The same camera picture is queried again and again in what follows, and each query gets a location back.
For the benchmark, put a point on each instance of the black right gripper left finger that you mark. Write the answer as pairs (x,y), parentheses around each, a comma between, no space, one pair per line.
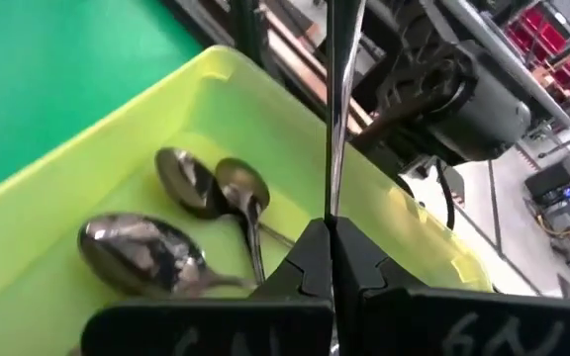
(265,326)

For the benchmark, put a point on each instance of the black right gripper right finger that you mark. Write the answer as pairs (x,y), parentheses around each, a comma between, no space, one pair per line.
(413,321)

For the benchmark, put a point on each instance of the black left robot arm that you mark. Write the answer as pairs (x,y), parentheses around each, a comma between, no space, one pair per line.
(463,99)

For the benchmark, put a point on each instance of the black computer with blue lights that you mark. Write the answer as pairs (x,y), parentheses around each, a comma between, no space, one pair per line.
(557,190)

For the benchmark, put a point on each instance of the yellow-green plastic tray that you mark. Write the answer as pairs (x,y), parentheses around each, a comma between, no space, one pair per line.
(265,123)

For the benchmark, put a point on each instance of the red storage bins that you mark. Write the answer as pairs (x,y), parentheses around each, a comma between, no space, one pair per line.
(552,34)

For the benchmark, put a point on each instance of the pile of loose spoons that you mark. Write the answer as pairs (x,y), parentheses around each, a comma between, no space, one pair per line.
(42,74)

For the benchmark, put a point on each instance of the black aluminium table frame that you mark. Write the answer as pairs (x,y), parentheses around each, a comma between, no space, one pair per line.
(245,25)

